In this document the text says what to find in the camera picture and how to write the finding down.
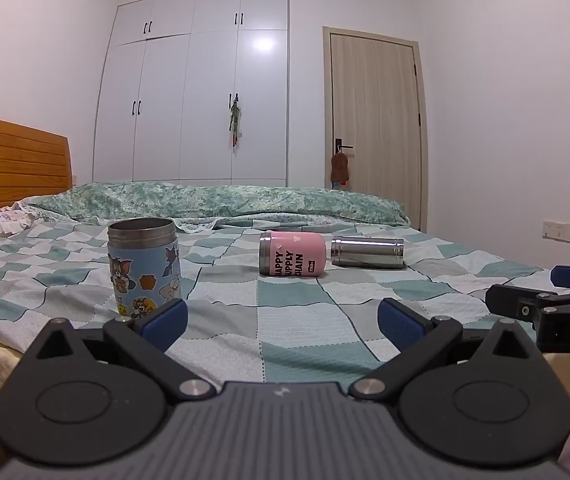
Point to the white wardrobe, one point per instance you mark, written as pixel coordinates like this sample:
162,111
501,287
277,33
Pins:
190,90

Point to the plain steel cup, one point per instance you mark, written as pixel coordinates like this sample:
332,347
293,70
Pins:
367,252

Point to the green floral quilt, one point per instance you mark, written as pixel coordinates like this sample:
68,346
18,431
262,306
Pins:
245,205

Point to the brown hanging bag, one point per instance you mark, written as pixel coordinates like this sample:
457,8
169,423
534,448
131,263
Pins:
340,167

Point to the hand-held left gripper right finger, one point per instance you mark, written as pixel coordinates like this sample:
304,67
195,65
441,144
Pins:
398,319

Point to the pink cup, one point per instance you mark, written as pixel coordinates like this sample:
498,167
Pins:
292,255

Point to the green hanging ornament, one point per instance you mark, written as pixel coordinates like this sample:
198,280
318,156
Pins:
235,120

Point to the white wall socket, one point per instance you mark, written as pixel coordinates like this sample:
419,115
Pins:
560,231

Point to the blue cartoon cup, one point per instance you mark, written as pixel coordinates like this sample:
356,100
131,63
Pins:
145,270

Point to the light wooden door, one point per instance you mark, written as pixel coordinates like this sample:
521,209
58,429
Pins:
375,125

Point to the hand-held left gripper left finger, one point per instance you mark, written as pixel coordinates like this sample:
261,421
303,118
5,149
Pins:
167,319

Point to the checked bed sheet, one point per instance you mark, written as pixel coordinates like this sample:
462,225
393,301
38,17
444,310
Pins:
290,320

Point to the wooden headboard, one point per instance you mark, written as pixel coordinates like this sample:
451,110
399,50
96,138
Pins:
10,165

